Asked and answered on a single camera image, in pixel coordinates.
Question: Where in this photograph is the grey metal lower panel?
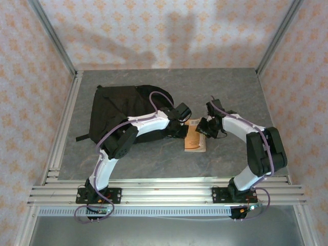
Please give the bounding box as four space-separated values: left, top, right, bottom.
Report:
28 215 307 246

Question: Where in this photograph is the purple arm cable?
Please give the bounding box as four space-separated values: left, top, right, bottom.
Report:
74 91 177 223
210 96 273 221

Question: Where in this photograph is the aluminium frame leg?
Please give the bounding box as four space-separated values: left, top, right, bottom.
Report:
15 204 39 246
293 204 321 246

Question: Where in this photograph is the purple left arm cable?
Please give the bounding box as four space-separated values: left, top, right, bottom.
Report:
74 91 177 223

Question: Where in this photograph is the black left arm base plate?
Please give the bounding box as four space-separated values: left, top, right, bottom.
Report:
76 187 122 205

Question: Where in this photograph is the aluminium table edge rail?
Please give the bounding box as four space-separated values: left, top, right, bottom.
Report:
45 175 292 186

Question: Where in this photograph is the aluminium table side rail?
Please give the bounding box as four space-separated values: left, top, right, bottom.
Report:
45 71 84 184

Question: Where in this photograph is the black backpack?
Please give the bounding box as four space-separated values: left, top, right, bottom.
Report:
76 85 177 144

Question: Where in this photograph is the orange book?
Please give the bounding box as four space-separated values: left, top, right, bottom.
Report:
183 118 207 153

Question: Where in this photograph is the aluminium front rail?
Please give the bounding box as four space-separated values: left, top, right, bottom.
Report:
27 184 308 206

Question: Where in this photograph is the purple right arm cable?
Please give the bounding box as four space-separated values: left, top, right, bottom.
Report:
210 96 273 221

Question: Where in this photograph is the green circuit board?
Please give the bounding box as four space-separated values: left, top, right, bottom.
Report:
86 207 113 215
240 202 263 213

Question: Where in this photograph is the perforated metal cable tray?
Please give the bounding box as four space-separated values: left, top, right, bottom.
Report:
38 207 233 217

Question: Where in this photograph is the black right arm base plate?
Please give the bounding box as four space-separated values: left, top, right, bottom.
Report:
212 187 258 204

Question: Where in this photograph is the aluminium frame post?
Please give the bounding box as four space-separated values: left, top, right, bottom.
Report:
28 0 77 75
256 0 304 75

